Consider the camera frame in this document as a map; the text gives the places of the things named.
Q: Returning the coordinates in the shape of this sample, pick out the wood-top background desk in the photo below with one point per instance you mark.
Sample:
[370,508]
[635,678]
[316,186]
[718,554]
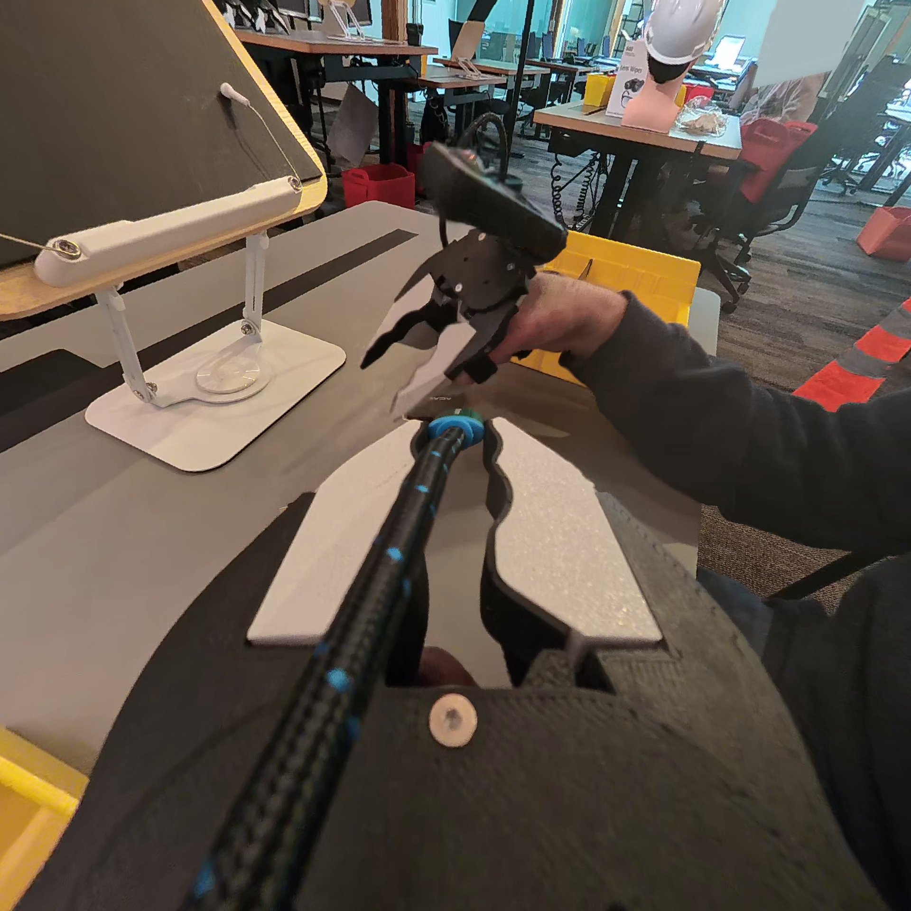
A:
[605,128]
[341,46]

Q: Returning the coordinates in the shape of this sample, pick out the yellow plastic bin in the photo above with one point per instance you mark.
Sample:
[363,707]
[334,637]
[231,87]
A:
[640,277]
[28,818]

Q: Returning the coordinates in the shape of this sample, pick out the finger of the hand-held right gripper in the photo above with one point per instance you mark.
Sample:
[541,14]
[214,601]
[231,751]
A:
[398,331]
[434,370]

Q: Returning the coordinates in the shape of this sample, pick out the black office chair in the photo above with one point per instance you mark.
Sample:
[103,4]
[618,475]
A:
[768,213]

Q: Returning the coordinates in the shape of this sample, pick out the small desk yellow bin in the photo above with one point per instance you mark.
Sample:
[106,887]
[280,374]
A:
[599,89]

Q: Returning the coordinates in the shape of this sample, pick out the wooden book stand white base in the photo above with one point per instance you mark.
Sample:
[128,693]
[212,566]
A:
[142,142]

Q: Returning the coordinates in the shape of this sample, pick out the person's right forearm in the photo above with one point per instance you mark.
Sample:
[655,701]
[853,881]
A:
[712,427]

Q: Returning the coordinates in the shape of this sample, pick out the person's dark hoodie torso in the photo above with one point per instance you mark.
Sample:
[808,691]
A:
[854,712]

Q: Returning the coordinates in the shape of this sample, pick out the red bag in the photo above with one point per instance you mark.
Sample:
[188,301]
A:
[776,153]

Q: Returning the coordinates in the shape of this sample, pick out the clear plastic bag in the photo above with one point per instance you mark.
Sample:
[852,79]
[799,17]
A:
[701,122]

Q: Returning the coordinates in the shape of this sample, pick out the red floor bin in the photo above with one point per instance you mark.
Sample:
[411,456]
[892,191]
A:
[377,186]
[886,235]

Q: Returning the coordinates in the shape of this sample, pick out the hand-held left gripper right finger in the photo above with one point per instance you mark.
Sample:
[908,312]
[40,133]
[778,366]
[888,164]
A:
[569,562]

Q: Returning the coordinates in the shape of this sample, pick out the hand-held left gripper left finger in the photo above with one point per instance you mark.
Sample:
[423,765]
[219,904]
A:
[320,569]

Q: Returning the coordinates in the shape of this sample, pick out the white helmet on mannequin head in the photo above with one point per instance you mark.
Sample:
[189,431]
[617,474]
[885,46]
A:
[683,28]

